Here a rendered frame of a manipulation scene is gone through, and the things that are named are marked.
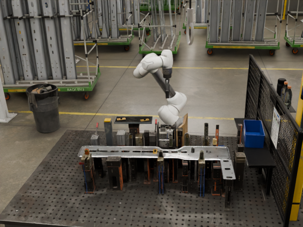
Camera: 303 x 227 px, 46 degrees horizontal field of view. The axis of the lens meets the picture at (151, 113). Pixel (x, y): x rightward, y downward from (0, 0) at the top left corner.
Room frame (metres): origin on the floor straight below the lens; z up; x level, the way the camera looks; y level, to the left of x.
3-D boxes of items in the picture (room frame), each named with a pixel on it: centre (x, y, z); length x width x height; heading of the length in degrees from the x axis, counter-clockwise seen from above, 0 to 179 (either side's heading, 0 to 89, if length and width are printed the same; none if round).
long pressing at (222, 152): (2.78, 0.00, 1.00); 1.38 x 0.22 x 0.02; 85
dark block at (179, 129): (2.98, -0.26, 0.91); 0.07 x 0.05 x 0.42; 175
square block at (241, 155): (2.58, -0.75, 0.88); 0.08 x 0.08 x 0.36; 85
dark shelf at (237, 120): (2.90, -0.93, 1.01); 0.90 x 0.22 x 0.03; 175
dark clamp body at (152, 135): (2.98, -0.01, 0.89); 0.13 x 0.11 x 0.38; 175
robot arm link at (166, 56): (3.01, -0.14, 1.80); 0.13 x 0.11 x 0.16; 121
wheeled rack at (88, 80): (7.01, 2.06, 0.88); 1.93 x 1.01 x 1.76; 86
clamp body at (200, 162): (2.54, -0.41, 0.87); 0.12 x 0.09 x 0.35; 175
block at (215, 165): (2.55, -0.54, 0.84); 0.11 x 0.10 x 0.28; 175
